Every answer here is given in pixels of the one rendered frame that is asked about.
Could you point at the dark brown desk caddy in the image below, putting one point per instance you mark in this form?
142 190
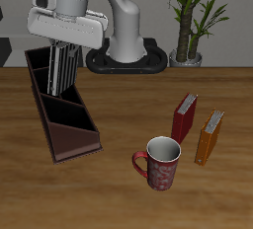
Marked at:
66 121

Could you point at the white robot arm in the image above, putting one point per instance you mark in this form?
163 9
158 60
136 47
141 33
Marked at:
126 25

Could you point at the orange book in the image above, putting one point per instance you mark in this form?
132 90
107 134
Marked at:
208 138

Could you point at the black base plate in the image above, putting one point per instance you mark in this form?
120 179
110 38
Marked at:
126 62

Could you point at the green pot plant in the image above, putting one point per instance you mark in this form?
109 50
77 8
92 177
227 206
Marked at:
191 25

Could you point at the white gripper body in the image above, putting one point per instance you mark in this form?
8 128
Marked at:
66 29

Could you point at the red patterned mug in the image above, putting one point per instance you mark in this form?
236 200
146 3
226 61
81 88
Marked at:
161 164

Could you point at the black white striped book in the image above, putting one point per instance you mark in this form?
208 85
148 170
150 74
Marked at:
62 70

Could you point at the dark red book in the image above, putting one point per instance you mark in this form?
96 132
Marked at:
183 118

